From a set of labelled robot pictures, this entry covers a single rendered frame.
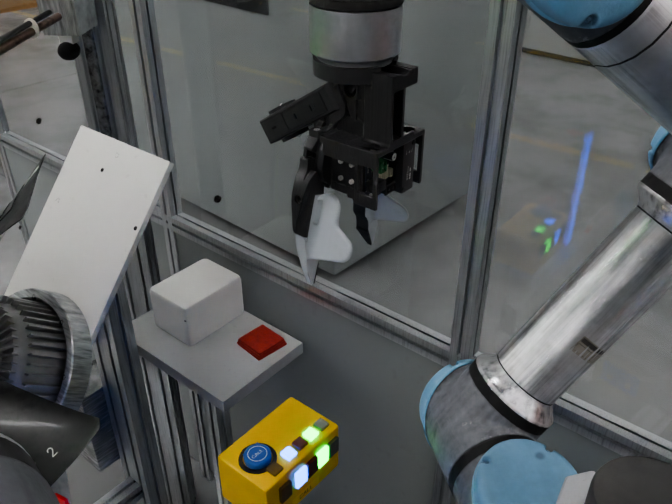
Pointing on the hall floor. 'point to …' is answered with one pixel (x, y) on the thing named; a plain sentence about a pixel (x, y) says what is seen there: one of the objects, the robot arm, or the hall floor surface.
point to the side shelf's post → (220, 426)
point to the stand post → (129, 400)
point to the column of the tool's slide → (179, 472)
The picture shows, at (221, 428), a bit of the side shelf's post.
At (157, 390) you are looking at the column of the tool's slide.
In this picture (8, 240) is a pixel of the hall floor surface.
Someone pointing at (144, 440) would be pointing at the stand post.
